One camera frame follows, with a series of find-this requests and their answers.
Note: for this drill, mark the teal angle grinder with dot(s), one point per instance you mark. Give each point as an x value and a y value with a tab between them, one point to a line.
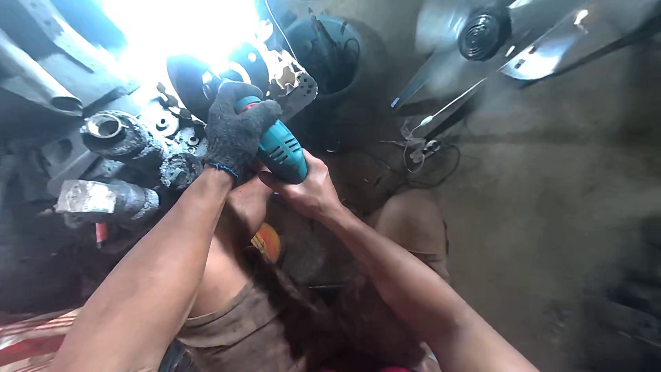
284	154

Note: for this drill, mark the person's legs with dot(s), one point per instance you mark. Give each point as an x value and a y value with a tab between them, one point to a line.
242	330

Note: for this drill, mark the cylindrical part with square end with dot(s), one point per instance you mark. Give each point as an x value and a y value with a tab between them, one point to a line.
98	199

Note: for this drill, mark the person's left thumb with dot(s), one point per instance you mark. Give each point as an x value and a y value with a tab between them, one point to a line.
267	111

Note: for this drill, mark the round black metal disc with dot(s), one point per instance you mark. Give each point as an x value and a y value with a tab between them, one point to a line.
186	82

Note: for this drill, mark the person's left fingers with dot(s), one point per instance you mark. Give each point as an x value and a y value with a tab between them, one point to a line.
236	89

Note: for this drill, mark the greasy metal machine assembly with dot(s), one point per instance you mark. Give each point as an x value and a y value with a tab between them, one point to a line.
137	147

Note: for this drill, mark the metal fan with blades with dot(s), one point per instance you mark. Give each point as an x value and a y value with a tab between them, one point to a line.
483	36

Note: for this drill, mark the metal bracket with holes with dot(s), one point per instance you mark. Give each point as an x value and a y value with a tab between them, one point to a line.
304	90

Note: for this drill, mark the person's left hand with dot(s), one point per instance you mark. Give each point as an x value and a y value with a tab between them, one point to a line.
230	132

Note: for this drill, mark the red and white striped cloth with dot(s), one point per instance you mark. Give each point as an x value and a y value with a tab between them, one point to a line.
31	343

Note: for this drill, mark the person's right thumb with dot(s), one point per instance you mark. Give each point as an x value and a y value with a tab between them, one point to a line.
273	182

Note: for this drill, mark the grey metal pipe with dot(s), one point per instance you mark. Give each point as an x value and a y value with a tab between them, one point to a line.
39	75

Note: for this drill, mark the person's left forearm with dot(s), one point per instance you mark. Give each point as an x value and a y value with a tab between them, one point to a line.
160	258

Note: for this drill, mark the person's right fingers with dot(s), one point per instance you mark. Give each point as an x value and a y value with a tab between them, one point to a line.
314	161

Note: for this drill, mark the yellow and orange disc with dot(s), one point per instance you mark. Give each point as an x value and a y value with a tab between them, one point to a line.
267	242

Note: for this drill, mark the teal round bucket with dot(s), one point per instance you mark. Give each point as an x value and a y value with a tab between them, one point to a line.
347	77

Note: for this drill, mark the person's right hand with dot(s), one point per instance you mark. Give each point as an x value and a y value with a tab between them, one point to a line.
315	191

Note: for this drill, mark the person's right forearm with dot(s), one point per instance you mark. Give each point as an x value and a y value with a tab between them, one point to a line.
403	268

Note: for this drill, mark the thin rod with white connector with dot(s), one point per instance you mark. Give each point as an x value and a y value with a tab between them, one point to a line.
448	107

